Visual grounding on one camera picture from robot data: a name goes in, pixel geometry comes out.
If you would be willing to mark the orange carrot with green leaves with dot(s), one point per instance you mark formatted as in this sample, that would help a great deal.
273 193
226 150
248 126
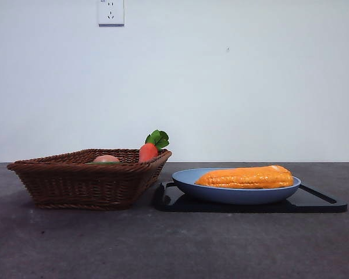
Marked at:
147 152

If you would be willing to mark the light blue round plate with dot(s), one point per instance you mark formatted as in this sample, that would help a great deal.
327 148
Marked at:
235 196

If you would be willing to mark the white wall socket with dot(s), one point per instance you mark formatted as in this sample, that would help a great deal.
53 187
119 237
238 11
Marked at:
111 14

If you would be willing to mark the brown wicker basket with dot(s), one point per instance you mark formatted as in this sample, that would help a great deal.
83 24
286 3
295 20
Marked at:
75 186

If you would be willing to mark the orange-yellow corn cob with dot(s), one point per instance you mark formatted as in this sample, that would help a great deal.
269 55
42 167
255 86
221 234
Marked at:
244 178

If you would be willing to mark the black rectangular tray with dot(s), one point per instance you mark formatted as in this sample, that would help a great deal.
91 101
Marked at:
250 207

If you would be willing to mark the pale brown egg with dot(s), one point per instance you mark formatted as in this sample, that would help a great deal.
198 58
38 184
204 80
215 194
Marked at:
106 159

